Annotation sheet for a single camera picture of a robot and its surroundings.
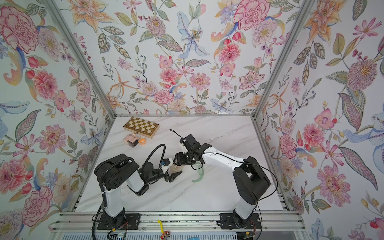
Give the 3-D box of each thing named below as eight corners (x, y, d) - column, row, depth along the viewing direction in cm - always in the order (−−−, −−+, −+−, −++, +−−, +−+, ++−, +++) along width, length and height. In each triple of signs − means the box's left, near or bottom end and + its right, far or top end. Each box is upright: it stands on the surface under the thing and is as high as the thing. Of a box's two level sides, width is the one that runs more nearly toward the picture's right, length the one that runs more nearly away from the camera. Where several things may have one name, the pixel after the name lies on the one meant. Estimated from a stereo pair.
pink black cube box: (125, 141, 107) (123, 137, 103) (134, 135, 110) (132, 131, 106) (132, 148, 103) (130, 144, 100) (140, 142, 107) (138, 138, 103)
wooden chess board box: (124, 129, 115) (122, 126, 112) (134, 118, 122) (132, 115, 120) (151, 138, 109) (150, 135, 107) (159, 126, 117) (159, 123, 114)
